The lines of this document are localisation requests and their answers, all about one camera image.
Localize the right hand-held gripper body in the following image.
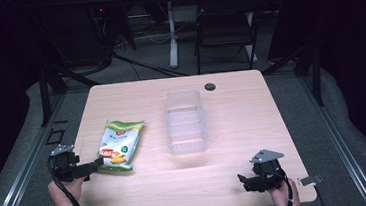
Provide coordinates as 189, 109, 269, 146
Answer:
244, 146, 289, 194

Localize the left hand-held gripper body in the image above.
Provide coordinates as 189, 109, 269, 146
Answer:
47, 141, 95, 185

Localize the green and white snack bag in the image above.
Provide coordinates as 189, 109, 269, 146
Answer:
93, 117, 151, 175

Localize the person's left hand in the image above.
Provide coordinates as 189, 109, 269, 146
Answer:
46, 176, 88, 206

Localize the person's right hand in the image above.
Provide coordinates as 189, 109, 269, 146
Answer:
267, 176, 302, 206

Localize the clear plastic container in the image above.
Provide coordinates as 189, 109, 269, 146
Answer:
162, 87, 209, 156

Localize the dark round table grommet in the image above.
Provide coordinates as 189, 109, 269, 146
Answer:
203, 82, 217, 93

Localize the white desk leg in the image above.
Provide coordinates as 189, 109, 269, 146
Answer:
163, 0, 183, 70

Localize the black chair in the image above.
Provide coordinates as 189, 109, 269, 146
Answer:
190, 0, 271, 76

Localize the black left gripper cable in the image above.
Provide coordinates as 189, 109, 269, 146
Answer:
45, 152, 96, 206

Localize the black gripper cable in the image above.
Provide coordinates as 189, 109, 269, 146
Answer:
45, 152, 96, 206
267, 167, 296, 206

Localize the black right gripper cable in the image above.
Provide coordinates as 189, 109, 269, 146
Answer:
267, 167, 296, 206

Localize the aluminium floor rail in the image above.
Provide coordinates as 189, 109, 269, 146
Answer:
297, 66, 366, 206
0, 92, 78, 206

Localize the black metal frame stand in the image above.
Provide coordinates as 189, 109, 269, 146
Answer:
35, 63, 73, 127
259, 39, 326, 112

